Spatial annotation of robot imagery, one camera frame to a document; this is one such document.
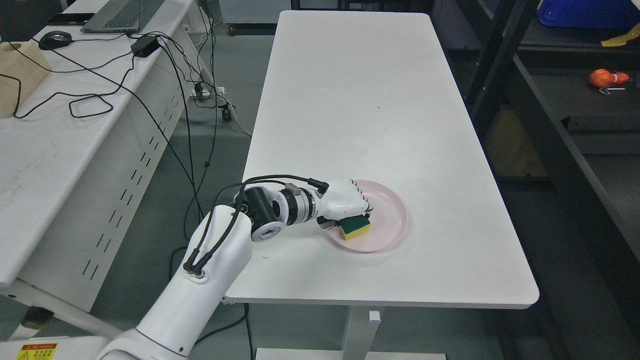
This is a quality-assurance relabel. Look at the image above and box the orange toy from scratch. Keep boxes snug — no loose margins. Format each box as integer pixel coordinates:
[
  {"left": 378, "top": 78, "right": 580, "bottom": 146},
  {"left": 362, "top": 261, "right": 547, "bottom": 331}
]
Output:
[{"left": 588, "top": 68, "right": 630, "bottom": 89}]

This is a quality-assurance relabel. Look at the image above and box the black power adapter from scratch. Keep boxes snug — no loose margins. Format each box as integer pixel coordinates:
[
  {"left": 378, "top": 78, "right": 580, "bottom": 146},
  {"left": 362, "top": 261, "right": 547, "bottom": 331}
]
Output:
[{"left": 130, "top": 34, "right": 160, "bottom": 59}]

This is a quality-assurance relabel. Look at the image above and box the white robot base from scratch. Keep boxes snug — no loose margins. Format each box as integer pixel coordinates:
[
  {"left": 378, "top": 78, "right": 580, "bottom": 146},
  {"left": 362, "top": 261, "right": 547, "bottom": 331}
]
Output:
[{"left": 0, "top": 336, "right": 111, "bottom": 360}]

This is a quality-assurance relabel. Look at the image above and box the black smartphone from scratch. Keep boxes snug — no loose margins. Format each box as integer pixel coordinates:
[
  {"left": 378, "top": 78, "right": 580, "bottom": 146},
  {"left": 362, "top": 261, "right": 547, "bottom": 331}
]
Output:
[{"left": 46, "top": 13, "right": 95, "bottom": 27}]

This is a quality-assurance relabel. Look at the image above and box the black computer mouse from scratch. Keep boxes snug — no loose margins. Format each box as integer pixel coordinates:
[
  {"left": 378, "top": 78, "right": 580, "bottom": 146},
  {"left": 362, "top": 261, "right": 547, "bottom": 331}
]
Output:
[{"left": 38, "top": 30, "right": 73, "bottom": 51}]

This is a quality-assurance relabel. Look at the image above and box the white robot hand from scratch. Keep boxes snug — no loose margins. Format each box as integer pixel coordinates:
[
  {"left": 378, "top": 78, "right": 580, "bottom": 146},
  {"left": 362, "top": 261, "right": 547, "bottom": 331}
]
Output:
[{"left": 315, "top": 178, "right": 373, "bottom": 229}]

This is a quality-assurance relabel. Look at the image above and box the dark metal shelf rack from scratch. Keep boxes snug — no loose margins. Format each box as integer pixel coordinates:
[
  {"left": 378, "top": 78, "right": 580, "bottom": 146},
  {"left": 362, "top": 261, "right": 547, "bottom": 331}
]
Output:
[{"left": 458, "top": 0, "right": 639, "bottom": 335}]

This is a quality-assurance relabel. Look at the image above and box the white side desk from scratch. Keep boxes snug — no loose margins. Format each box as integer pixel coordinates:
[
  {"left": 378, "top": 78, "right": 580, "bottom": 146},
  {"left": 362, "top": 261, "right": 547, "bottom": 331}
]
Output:
[{"left": 0, "top": 0, "right": 211, "bottom": 338}]

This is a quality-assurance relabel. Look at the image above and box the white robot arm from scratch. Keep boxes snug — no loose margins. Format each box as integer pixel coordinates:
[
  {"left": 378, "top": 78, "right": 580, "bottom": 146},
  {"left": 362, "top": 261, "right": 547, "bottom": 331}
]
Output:
[{"left": 96, "top": 175, "right": 278, "bottom": 360}]

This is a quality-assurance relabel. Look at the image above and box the green yellow sponge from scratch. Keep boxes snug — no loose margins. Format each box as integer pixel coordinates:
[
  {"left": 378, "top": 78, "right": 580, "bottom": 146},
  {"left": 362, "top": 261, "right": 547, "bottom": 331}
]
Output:
[{"left": 339, "top": 215, "right": 371, "bottom": 240}]

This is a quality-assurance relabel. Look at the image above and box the white table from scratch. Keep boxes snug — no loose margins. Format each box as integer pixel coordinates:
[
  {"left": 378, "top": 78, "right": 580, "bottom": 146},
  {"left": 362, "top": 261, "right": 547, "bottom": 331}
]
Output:
[{"left": 227, "top": 10, "right": 540, "bottom": 360}]

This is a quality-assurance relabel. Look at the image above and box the grey laptop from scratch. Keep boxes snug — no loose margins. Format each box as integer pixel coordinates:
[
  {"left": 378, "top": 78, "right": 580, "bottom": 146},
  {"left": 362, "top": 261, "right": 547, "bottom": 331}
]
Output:
[{"left": 80, "top": 0, "right": 164, "bottom": 34}]

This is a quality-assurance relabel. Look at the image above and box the beige cardboard box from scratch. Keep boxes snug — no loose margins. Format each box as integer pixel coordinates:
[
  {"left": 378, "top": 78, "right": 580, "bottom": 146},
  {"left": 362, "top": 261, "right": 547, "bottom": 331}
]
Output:
[{"left": 0, "top": 39, "right": 51, "bottom": 119}]

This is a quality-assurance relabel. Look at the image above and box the pink plate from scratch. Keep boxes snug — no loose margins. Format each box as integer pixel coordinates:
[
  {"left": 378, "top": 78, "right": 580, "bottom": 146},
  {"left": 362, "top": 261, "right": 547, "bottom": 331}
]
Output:
[{"left": 325, "top": 180, "right": 408, "bottom": 253}]

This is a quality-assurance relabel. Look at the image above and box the yellow tape piece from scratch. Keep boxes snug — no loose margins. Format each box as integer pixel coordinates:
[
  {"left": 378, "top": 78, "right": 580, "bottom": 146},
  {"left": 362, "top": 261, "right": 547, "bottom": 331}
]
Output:
[{"left": 600, "top": 23, "right": 640, "bottom": 48}]

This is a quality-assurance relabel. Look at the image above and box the blue plastic bin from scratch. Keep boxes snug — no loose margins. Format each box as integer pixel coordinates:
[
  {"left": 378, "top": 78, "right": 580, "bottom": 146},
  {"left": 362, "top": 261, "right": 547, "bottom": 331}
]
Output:
[{"left": 535, "top": 0, "right": 640, "bottom": 30}]

